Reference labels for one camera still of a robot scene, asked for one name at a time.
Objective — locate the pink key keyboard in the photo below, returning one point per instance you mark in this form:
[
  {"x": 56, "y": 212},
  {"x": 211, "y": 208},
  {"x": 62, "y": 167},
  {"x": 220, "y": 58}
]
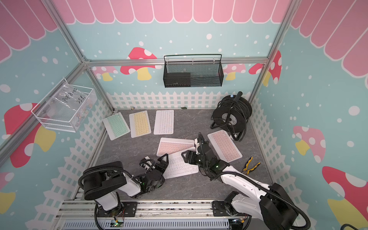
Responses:
[
  {"x": 224, "y": 146},
  {"x": 169, "y": 146}
]

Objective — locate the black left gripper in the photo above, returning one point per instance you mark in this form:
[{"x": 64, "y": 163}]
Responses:
[{"x": 163, "y": 164}]

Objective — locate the black cable reel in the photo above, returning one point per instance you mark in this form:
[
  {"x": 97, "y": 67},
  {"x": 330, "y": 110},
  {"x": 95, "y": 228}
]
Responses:
[{"x": 232, "y": 115}]

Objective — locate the white key keyboard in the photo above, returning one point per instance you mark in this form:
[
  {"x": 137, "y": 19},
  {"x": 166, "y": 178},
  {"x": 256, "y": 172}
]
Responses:
[
  {"x": 177, "y": 167},
  {"x": 164, "y": 122}
]

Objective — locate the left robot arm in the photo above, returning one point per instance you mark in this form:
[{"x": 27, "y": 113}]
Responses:
[{"x": 101, "y": 183}]

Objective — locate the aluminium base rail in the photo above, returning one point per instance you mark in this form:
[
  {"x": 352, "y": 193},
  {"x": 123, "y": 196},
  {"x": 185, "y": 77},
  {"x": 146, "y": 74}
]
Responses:
[{"x": 148, "y": 215}]

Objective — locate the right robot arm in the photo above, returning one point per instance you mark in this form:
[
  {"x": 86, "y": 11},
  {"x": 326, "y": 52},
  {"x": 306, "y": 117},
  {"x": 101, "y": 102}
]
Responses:
[{"x": 271, "y": 204}]

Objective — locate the yellow key keyboard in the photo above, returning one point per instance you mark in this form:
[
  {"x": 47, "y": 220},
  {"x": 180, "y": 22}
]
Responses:
[{"x": 139, "y": 124}]

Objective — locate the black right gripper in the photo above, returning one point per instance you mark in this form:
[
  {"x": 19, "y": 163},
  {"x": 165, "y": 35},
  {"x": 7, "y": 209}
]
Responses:
[{"x": 188, "y": 155}]

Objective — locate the clear wire wall basket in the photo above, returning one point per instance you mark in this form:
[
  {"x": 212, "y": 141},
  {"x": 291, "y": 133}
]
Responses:
[{"x": 66, "y": 107}]

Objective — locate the black box in basket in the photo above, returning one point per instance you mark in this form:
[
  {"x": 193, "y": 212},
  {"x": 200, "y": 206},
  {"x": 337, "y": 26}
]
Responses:
[{"x": 177, "y": 80}]

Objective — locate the black mesh wall basket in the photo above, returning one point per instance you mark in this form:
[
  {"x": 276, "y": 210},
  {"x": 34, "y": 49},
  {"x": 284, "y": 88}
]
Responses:
[{"x": 205, "y": 69}]

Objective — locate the yellow black pliers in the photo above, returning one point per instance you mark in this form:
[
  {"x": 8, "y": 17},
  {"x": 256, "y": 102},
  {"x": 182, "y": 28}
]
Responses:
[{"x": 247, "y": 169}]

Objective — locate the green key keyboard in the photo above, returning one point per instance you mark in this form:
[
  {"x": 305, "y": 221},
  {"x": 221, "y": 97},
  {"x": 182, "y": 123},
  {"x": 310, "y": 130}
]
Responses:
[{"x": 116, "y": 126}]

